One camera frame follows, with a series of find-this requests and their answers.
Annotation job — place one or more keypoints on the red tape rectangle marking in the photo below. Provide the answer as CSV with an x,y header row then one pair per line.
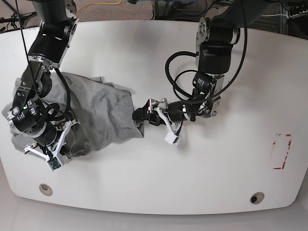
x,y
279,151

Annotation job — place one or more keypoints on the grey metal frame leg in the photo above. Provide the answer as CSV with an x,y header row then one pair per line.
x,y
162,9

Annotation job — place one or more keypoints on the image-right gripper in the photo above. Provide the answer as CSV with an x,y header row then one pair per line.
x,y
161,112

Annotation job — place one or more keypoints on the white power strip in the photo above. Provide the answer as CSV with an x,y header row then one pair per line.
x,y
297,11

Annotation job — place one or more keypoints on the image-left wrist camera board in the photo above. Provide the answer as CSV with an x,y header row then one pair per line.
x,y
54,163

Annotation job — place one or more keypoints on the right table cable grommet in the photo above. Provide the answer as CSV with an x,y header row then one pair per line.
x,y
257,198

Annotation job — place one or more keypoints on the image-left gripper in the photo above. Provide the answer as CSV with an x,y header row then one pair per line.
x,y
56,140

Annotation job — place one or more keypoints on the table cable grommet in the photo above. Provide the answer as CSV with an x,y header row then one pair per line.
x,y
257,198
45,189

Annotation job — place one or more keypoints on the left table cable grommet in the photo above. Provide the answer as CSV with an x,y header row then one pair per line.
x,y
45,189

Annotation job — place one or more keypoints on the black robot arm image-left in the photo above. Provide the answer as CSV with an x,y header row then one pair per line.
x,y
30,114

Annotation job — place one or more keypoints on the black tripod legs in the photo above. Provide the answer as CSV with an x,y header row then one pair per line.
x,y
15,21

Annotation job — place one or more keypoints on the grey printed T-shirt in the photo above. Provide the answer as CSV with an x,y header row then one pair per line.
x,y
104,112

